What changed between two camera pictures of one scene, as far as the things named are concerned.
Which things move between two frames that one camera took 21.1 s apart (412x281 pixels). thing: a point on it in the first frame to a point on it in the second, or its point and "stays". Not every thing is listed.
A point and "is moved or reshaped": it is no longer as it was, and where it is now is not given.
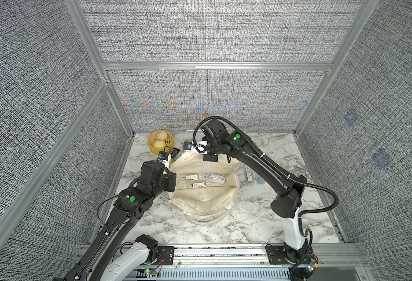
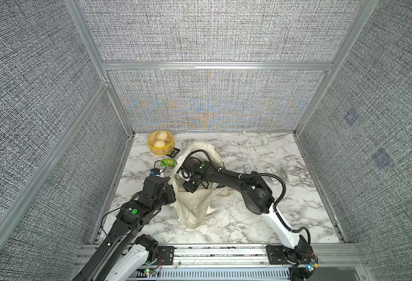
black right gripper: [209, 157] to [188, 188]
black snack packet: [175, 151] stays
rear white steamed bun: [162, 135] stays
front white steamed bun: [159, 143] stays
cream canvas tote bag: [206, 191] is moved or reshaped
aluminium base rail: [334, 262] stays
